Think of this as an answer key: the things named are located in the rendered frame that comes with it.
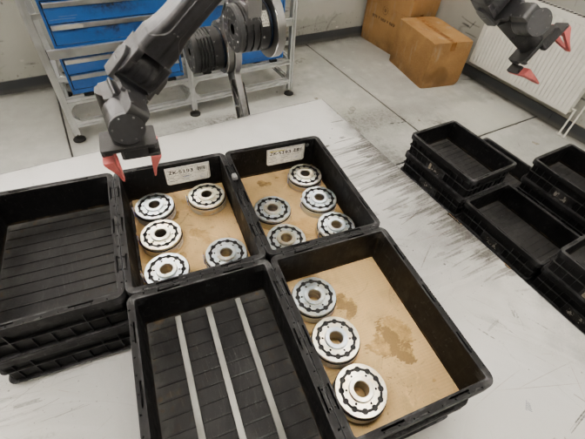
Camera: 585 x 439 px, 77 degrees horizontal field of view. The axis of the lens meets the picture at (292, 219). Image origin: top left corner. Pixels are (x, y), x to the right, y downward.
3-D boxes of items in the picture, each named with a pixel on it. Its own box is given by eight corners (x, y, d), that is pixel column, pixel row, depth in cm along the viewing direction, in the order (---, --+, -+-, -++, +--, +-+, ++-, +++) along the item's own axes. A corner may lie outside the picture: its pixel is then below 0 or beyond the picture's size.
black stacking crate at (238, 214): (125, 203, 106) (113, 173, 98) (225, 183, 115) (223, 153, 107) (140, 322, 82) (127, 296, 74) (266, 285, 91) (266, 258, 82)
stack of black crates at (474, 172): (387, 199, 213) (411, 132, 180) (426, 184, 224) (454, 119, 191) (436, 247, 190) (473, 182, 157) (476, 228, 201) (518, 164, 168)
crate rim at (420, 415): (268, 263, 83) (268, 256, 82) (380, 231, 92) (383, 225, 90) (348, 455, 59) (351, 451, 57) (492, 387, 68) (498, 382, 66)
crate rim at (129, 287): (115, 178, 99) (112, 171, 98) (224, 158, 108) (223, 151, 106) (128, 301, 75) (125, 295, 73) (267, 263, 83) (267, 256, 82)
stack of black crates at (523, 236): (437, 247, 190) (464, 200, 165) (477, 228, 201) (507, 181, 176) (500, 309, 167) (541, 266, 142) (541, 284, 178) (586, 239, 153)
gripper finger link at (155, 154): (168, 182, 78) (159, 145, 71) (132, 188, 76) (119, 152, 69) (164, 162, 82) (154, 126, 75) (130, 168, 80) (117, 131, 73)
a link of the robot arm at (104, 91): (124, 71, 65) (89, 77, 63) (132, 90, 61) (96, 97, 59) (133, 106, 70) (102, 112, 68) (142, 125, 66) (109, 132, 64)
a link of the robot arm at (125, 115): (165, 70, 67) (122, 39, 60) (184, 101, 61) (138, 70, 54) (128, 119, 70) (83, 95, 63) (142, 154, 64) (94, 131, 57)
